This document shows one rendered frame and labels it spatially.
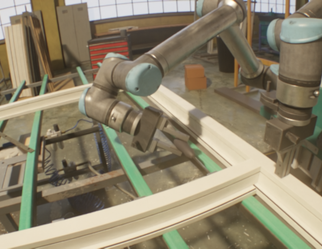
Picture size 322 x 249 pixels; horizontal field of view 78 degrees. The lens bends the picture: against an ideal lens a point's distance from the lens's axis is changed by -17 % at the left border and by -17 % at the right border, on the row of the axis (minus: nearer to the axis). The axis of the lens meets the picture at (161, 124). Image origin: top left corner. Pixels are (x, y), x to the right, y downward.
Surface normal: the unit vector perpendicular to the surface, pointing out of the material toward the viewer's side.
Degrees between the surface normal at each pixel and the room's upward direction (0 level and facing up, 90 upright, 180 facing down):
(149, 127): 74
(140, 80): 92
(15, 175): 0
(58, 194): 90
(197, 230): 0
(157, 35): 90
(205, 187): 0
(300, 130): 90
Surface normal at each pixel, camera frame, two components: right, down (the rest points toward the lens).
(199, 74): 0.02, 0.45
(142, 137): -0.21, 0.18
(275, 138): -0.92, 0.23
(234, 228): -0.07, -0.89
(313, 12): -0.16, -0.25
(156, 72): 0.59, 0.35
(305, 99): -0.21, 0.45
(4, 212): 0.40, 0.39
